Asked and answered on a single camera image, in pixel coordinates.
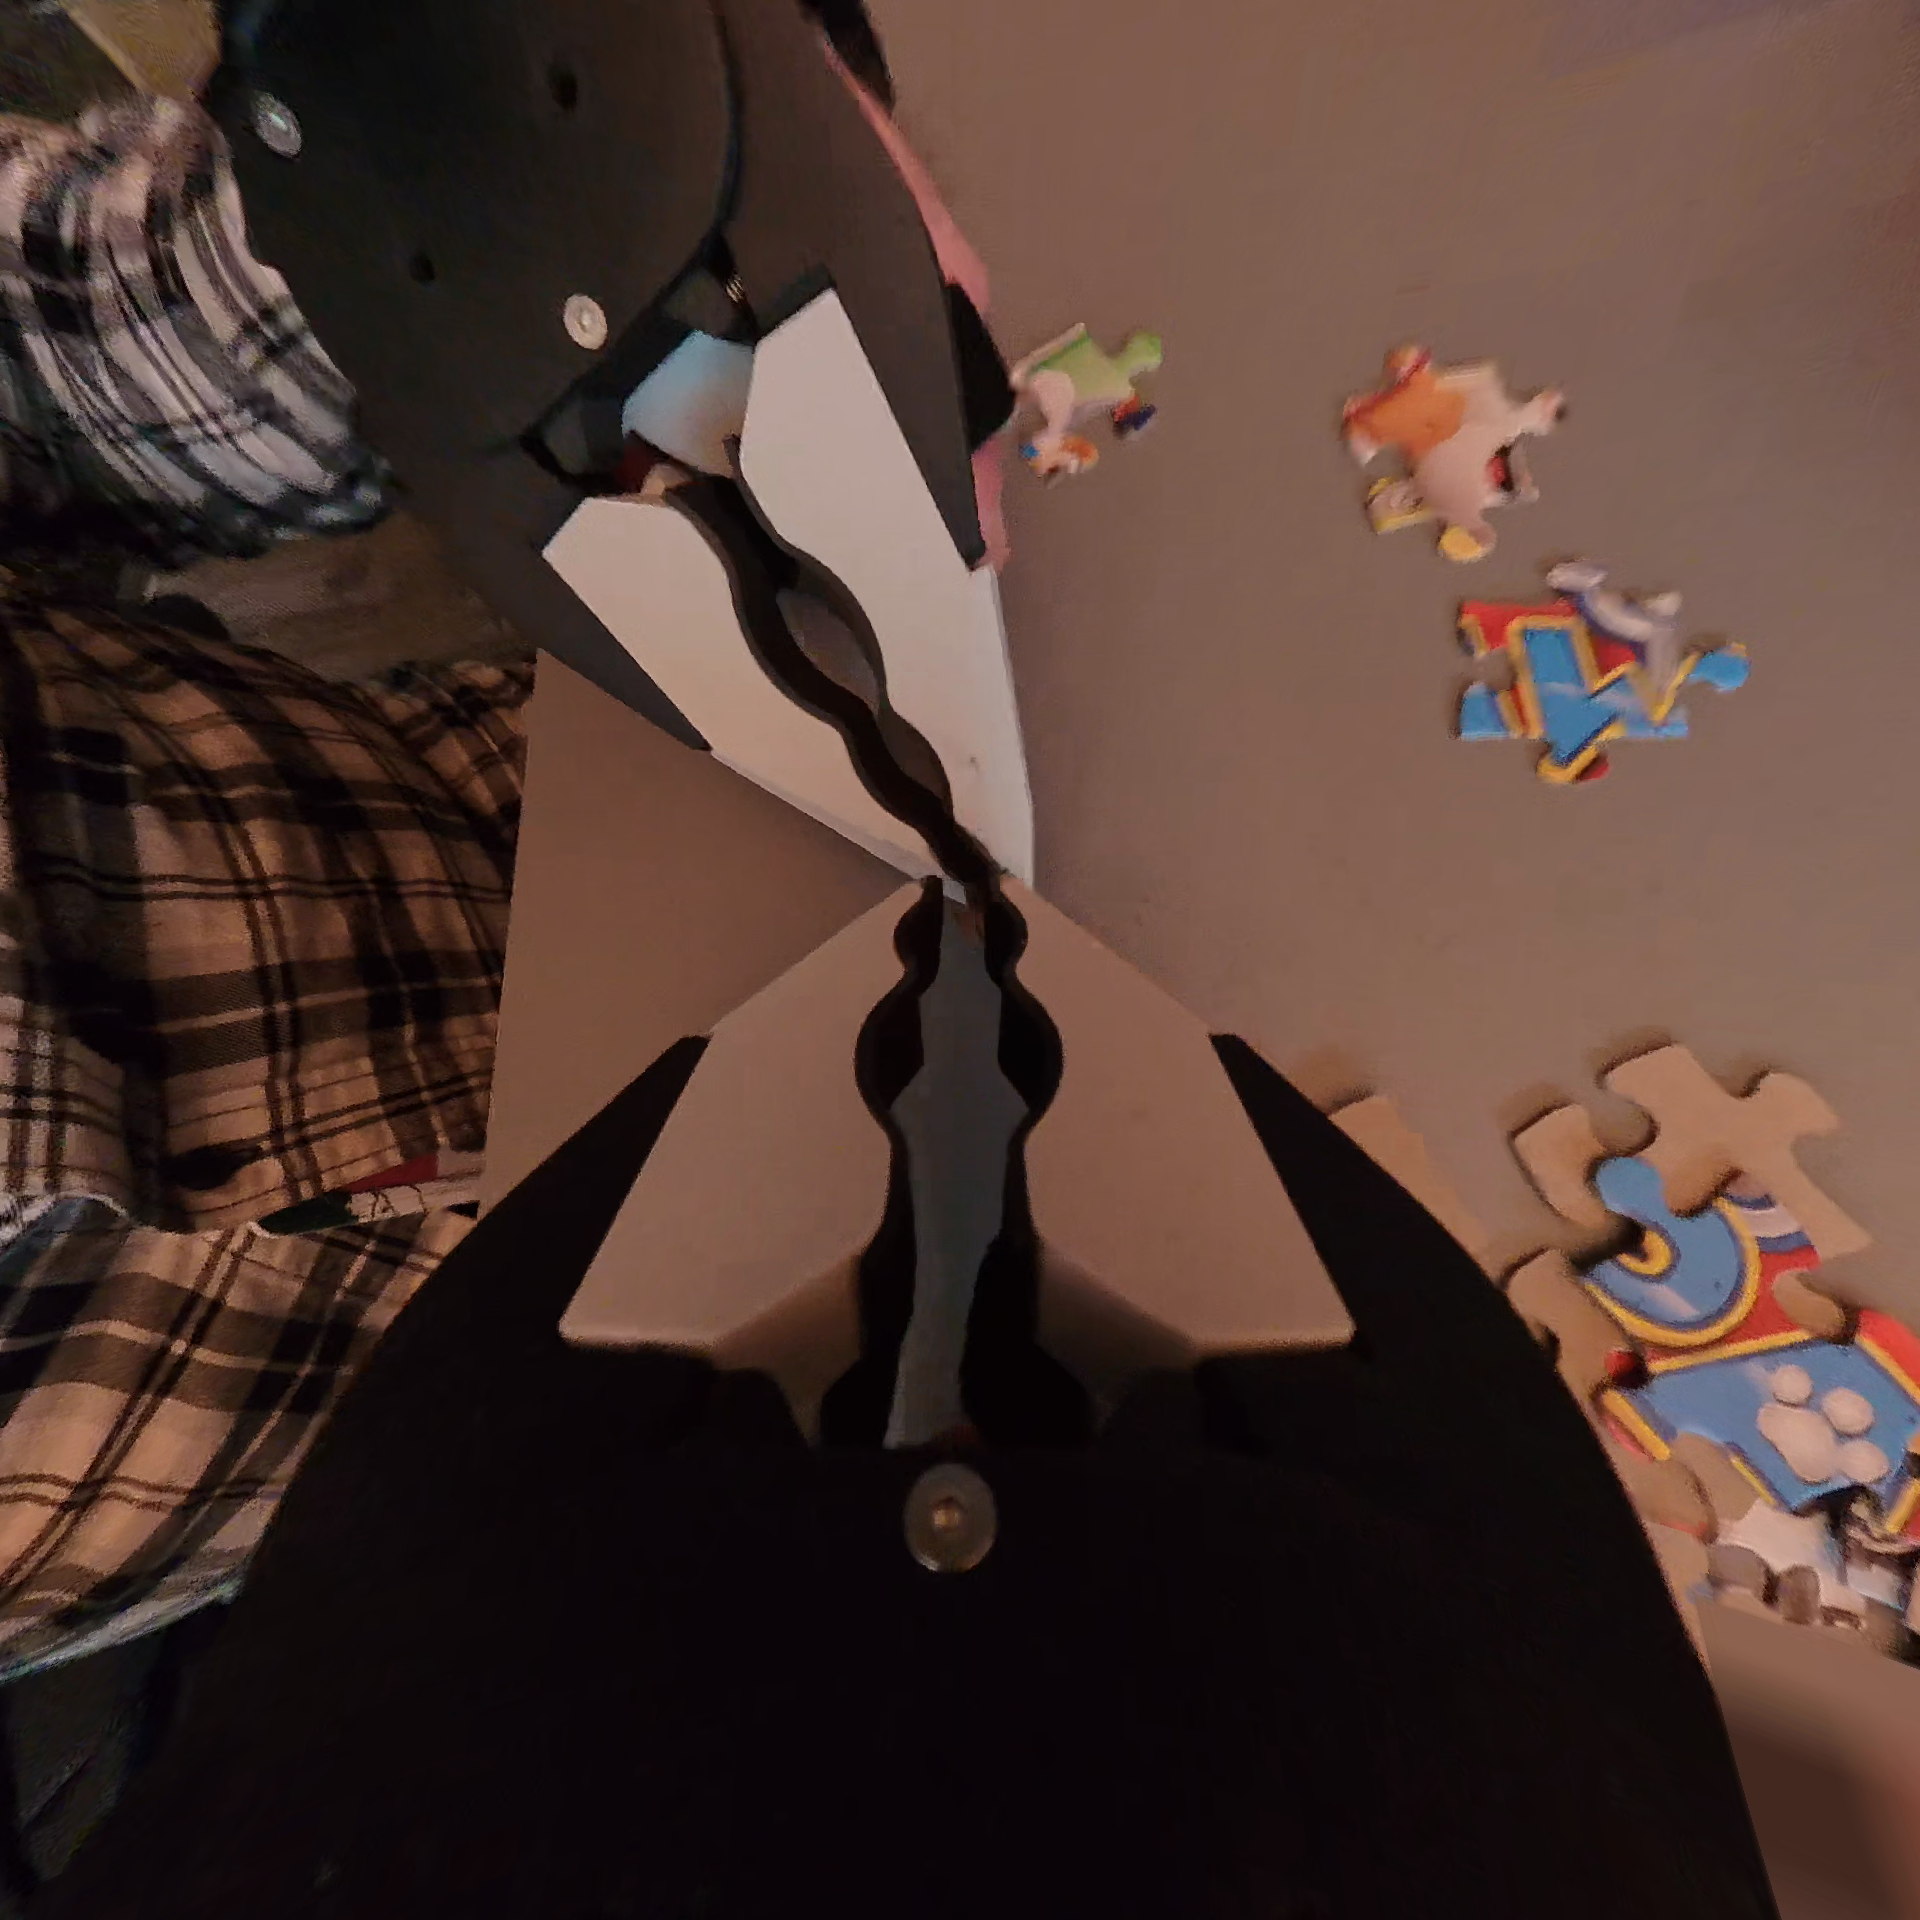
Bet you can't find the pink puzzle piece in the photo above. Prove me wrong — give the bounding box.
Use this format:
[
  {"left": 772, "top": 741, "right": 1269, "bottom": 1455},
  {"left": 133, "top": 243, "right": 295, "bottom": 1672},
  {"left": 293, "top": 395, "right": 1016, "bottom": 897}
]
[{"left": 817, "top": 38, "right": 1013, "bottom": 572}]

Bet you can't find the orange white puzzle piece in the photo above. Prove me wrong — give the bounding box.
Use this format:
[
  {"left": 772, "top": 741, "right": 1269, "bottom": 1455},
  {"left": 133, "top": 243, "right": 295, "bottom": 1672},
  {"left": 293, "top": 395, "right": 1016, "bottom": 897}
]
[{"left": 1338, "top": 347, "right": 1569, "bottom": 565}]

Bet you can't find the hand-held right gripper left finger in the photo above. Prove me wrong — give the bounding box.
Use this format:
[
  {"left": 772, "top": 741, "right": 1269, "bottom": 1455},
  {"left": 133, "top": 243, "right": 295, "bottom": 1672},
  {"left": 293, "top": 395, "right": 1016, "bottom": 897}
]
[{"left": 558, "top": 876, "right": 945, "bottom": 1450}]

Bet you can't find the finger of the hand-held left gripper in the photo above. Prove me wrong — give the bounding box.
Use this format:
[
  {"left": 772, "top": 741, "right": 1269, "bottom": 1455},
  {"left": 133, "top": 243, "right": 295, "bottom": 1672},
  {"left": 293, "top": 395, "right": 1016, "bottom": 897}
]
[
  {"left": 621, "top": 286, "right": 1038, "bottom": 887},
  {"left": 543, "top": 501, "right": 962, "bottom": 887}
]

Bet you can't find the blue paw print puzzle piece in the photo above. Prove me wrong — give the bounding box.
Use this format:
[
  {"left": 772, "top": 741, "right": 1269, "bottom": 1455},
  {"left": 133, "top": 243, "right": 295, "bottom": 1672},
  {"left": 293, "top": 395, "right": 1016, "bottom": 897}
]
[{"left": 1573, "top": 1152, "right": 1920, "bottom": 1546}]

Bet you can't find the green white puzzle piece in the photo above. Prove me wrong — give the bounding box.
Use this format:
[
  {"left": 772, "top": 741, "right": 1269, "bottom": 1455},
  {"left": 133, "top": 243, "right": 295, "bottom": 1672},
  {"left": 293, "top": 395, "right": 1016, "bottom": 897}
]
[{"left": 1013, "top": 322, "right": 1163, "bottom": 483}]

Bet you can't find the red blue yellow puzzle piece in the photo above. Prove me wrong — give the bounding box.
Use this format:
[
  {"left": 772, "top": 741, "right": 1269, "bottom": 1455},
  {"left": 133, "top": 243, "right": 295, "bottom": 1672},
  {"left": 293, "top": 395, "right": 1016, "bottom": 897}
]
[{"left": 1450, "top": 562, "right": 1749, "bottom": 791}]

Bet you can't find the person's plaid shirt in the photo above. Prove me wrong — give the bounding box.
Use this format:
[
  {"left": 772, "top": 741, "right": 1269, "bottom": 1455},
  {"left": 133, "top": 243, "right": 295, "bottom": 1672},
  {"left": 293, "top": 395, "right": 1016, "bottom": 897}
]
[{"left": 0, "top": 592, "right": 532, "bottom": 1667}]

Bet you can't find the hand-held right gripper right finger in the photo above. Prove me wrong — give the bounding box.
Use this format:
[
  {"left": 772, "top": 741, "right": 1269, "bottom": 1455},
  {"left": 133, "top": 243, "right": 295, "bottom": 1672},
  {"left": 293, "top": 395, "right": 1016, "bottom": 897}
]
[{"left": 969, "top": 883, "right": 1359, "bottom": 1450}]

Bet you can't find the pile of puzzle pieces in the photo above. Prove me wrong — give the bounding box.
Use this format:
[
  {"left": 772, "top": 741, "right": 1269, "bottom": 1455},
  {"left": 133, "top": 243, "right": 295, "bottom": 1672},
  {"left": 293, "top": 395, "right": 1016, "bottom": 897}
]
[{"left": 1319, "top": 1041, "right": 1920, "bottom": 1667}]

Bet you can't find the person's left forearm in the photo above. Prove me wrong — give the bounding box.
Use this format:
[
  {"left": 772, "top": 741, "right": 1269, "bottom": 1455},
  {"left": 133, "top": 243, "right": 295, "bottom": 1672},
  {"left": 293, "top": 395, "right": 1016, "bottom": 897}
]
[{"left": 0, "top": 89, "right": 390, "bottom": 558}]

